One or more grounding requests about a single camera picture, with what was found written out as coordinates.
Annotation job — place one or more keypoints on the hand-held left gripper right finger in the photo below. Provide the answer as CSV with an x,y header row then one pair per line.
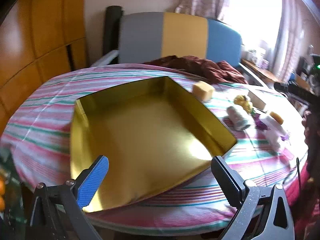
x,y
225,180

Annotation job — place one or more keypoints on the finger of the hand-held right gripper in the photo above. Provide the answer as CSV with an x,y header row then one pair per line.
x,y
295,92

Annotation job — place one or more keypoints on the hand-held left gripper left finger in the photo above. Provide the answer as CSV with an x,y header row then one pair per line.
x,y
92,182

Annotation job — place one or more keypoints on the yellow white scouring sponge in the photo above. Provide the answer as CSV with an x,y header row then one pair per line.
x,y
275,117

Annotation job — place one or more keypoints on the white printed carton box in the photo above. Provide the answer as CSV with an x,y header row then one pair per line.
x,y
257,101

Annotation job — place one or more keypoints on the yellow knitted toy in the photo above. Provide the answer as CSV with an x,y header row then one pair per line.
x,y
243,102

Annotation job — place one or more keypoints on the white sock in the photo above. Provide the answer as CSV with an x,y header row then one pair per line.
x,y
238,117

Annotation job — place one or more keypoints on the pink plastic cup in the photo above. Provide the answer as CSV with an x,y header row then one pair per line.
x,y
288,153

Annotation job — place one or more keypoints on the gold metal tin box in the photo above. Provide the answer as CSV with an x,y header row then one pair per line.
x,y
140,135

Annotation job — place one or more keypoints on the large yellow sponge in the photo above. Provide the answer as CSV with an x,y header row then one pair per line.
x,y
202,91

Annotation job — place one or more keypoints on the person's right forearm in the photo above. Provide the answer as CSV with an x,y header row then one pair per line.
x,y
315,140

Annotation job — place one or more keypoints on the person's right hand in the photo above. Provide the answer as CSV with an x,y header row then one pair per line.
x,y
305,130

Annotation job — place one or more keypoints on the blue round container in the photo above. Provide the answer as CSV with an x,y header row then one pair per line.
x,y
292,76

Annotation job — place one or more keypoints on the wooden side desk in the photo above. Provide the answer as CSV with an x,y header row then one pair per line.
x,y
262,73

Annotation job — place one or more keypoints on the white patterned packages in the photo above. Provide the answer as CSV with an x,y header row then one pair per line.
x,y
257,56

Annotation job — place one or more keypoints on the brown crumpled cloth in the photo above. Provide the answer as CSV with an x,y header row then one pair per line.
x,y
212,70

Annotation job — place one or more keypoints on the person's red garment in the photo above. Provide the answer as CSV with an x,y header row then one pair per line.
x,y
307,205

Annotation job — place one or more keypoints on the orange fruit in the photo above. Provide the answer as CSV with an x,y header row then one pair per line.
x,y
1,203
1,186

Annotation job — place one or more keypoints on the striped pink green tablecloth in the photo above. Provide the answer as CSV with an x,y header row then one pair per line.
x,y
50,100

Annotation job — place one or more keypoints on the bright window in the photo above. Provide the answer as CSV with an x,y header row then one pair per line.
x,y
252,10

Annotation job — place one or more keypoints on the wooden cabinet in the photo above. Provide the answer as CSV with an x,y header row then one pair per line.
x,y
37,42

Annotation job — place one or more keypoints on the grey yellow blue chair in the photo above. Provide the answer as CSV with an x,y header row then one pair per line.
x,y
140,37

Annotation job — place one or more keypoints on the black upright post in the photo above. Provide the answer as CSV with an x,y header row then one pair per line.
x,y
112,30

